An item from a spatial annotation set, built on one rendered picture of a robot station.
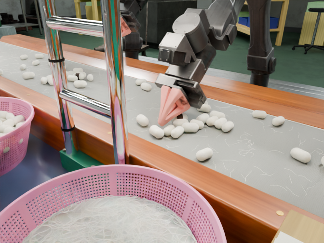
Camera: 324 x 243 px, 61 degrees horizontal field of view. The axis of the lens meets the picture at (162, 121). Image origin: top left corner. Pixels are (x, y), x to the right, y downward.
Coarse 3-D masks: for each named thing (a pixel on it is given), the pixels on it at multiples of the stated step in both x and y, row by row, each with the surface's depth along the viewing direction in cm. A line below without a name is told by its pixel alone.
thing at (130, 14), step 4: (140, 8) 93; (124, 12) 89; (128, 12) 88; (140, 12) 95; (124, 16) 90; (128, 16) 89; (132, 16) 88; (136, 16) 93; (128, 20) 92; (132, 20) 91; (136, 20) 90; (136, 24) 91
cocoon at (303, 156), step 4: (296, 148) 47; (292, 152) 47; (296, 152) 47; (300, 152) 46; (304, 152) 46; (308, 152) 46; (292, 156) 48; (296, 156) 47; (300, 156) 46; (304, 156) 46; (308, 156) 46; (300, 160) 46; (304, 160) 46; (308, 160) 46
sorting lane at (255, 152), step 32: (0, 64) 106; (96, 96) 75; (128, 96) 75; (160, 96) 75; (128, 128) 58; (256, 128) 58; (288, 128) 58; (192, 160) 48; (224, 160) 48; (256, 160) 48; (288, 160) 48; (320, 160) 48; (288, 192) 40; (320, 192) 40
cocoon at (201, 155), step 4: (204, 148) 48; (208, 148) 47; (200, 152) 46; (204, 152) 47; (208, 152) 47; (212, 152) 47; (196, 156) 47; (200, 156) 46; (204, 156) 46; (208, 156) 47; (200, 160) 47
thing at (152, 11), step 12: (156, 0) 556; (168, 0) 560; (180, 0) 539; (192, 0) 505; (144, 12) 471; (156, 12) 452; (168, 12) 469; (180, 12) 491; (144, 24) 481; (156, 24) 461; (168, 24) 478; (144, 36) 490; (156, 36) 470; (156, 48) 495
